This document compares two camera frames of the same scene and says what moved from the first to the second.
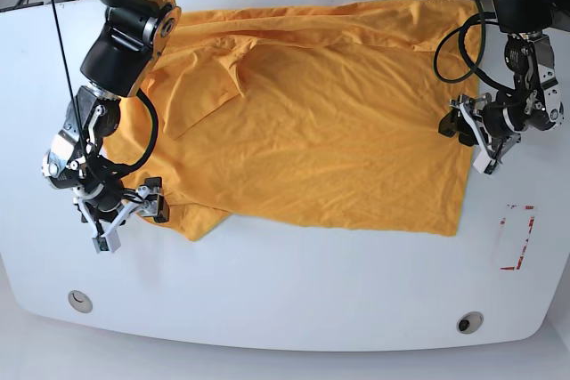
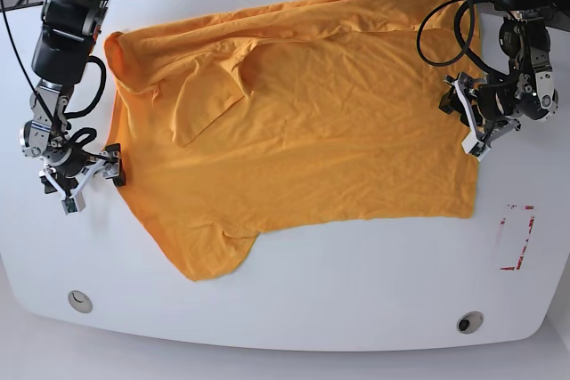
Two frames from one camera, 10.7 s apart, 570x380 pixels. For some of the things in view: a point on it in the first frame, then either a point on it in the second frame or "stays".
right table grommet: [469, 322] stays
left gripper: [147, 203] → [109, 164]
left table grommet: [79, 301] stays
